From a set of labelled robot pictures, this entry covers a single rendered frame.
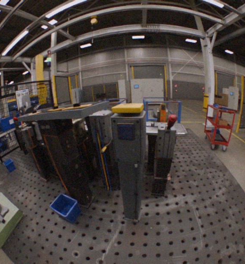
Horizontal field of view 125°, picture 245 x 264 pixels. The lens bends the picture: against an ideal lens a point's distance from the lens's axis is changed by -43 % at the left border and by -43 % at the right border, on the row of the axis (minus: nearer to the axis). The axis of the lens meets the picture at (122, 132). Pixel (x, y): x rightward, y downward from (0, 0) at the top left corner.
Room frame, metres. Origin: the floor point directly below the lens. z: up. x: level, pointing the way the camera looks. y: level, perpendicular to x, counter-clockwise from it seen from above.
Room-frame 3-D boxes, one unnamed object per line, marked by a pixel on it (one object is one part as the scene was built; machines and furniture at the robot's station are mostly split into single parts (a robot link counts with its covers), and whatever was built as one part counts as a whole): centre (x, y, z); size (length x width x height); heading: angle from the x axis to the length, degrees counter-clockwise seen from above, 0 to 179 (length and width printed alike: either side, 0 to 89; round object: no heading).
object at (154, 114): (2.82, -1.00, 0.47); 1.20 x 0.80 x 0.95; 171
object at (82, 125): (0.52, 0.24, 0.89); 0.13 x 0.11 x 0.38; 161
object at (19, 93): (1.14, 1.27, 1.30); 0.23 x 0.02 x 0.31; 161
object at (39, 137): (0.56, 0.50, 0.94); 0.18 x 0.13 x 0.49; 71
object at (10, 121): (0.85, 1.25, 1.10); 0.30 x 0.17 x 0.13; 156
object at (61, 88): (3.65, 1.94, 1.00); 1.04 x 0.14 x 2.00; 170
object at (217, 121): (1.76, -2.18, 0.49); 0.81 x 0.47 x 0.97; 154
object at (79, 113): (0.33, 0.23, 1.16); 0.37 x 0.14 x 0.02; 71
